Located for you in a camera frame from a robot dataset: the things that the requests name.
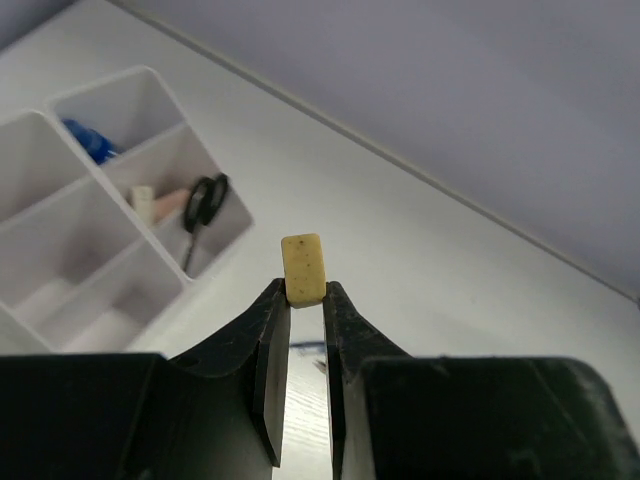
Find pink eraser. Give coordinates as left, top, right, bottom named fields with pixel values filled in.
left=153, top=188, right=190, bottom=224

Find yellow eraser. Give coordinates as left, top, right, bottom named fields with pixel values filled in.
left=281, top=233, right=327, bottom=309

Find white compartment organizer box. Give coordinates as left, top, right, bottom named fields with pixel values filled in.
left=1, top=66, right=253, bottom=355

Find black handled scissors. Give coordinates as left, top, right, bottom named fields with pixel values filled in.
left=182, top=173, right=229, bottom=274

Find blue ballpoint pen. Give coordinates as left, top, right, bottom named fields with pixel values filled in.
left=289, top=340, right=326, bottom=353

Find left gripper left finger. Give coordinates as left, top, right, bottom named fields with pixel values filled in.
left=1, top=279, right=290, bottom=479

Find white eraser box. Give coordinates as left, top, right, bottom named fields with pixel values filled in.
left=130, top=185, right=155, bottom=226

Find blue correction fluid bottle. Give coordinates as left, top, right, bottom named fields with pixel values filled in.
left=62, top=118, right=120, bottom=165

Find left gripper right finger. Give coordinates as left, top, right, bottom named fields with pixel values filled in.
left=323, top=281, right=639, bottom=479

